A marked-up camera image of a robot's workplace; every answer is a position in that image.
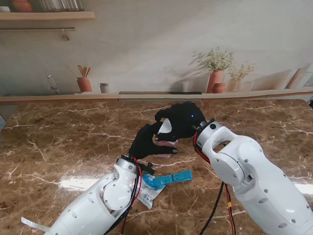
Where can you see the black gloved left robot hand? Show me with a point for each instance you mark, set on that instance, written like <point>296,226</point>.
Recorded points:
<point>144,145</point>

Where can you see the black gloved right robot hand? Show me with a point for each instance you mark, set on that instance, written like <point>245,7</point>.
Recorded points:
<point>183,122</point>

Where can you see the white square bottle cap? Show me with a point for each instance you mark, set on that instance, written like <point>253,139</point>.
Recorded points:
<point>165,126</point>

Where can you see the clear bottle with pink seasoning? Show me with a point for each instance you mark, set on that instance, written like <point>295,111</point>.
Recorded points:
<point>164,143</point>

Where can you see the blue plastic bag clip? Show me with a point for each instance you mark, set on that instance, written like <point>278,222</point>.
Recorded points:
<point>173,178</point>

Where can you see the white blue salt bag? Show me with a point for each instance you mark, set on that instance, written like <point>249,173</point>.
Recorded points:
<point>148,195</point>

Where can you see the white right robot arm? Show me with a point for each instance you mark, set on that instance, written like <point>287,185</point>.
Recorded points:
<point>256,176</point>

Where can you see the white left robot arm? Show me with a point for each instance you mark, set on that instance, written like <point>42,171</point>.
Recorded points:
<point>90,208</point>

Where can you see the small round terracotta pot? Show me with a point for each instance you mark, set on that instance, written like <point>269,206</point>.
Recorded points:
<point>218,88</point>

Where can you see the pale vase with flowers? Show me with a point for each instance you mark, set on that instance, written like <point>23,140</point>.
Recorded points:
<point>236,84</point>

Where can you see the long wooden counter ledge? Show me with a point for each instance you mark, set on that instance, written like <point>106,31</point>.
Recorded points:
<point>73,98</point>

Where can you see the leaning wooden cutting boards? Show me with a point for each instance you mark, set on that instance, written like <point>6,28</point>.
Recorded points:
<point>298,78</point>

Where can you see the glass jars on shelf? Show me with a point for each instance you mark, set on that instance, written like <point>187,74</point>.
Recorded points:
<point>61,5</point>

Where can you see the round terracotta jar on shelf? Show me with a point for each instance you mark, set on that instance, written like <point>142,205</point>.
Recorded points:
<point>22,5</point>

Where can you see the white bowl on shelf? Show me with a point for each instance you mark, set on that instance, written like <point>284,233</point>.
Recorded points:
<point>4,9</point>

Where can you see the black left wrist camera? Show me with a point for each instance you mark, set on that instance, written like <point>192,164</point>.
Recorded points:
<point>148,169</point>

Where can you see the wooden wall shelf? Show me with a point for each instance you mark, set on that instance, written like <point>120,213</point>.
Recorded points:
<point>49,16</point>

